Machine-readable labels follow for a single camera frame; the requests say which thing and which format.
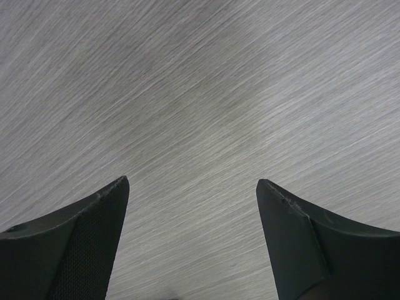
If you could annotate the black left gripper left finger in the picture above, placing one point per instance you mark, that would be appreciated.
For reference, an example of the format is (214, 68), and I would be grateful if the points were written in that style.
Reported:
(68, 253)

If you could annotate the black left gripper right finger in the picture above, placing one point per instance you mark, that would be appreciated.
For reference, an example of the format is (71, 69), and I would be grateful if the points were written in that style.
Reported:
(318, 254)

